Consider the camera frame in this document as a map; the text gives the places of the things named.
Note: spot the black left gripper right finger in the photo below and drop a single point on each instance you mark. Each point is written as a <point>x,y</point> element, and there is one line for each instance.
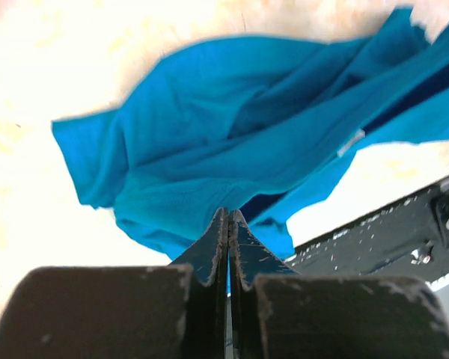
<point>264,303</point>

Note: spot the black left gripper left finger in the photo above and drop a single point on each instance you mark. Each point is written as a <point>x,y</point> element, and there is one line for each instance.
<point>198,305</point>

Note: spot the blue t-shirt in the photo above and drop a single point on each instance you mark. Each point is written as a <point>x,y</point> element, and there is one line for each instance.
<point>266,125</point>

